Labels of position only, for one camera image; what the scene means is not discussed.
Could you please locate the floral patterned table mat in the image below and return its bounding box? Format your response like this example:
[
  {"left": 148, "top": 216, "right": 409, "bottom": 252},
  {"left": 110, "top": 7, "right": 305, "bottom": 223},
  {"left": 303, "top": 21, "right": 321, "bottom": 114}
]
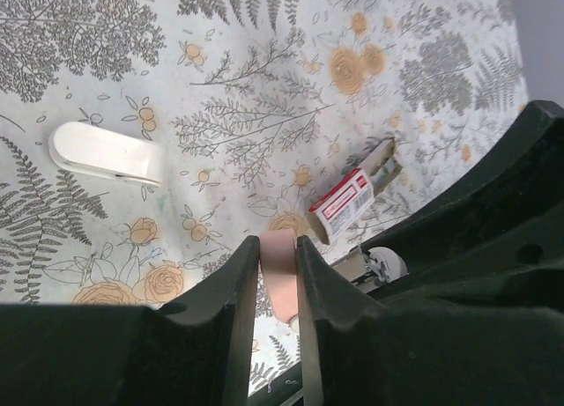
[{"left": 1, "top": 0, "right": 527, "bottom": 308}]

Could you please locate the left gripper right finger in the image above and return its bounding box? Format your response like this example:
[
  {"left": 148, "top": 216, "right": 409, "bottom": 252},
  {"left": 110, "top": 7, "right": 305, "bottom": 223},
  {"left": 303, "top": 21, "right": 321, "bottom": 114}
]
[{"left": 295, "top": 237, "right": 563, "bottom": 405}]

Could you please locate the red white staple box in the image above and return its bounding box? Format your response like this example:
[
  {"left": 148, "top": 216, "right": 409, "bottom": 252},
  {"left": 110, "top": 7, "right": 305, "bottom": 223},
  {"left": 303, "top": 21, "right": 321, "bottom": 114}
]
[{"left": 306, "top": 138, "right": 402, "bottom": 245}]

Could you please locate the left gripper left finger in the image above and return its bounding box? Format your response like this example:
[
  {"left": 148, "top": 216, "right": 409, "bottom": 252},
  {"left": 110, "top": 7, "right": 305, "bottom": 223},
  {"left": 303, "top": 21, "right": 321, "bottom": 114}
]
[{"left": 1, "top": 236, "right": 259, "bottom": 405}]

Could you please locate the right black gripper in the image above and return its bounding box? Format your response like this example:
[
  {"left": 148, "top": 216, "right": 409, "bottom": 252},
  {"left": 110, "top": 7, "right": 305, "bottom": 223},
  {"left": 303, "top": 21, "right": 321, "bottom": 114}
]
[{"left": 332, "top": 100, "right": 563, "bottom": 311}]

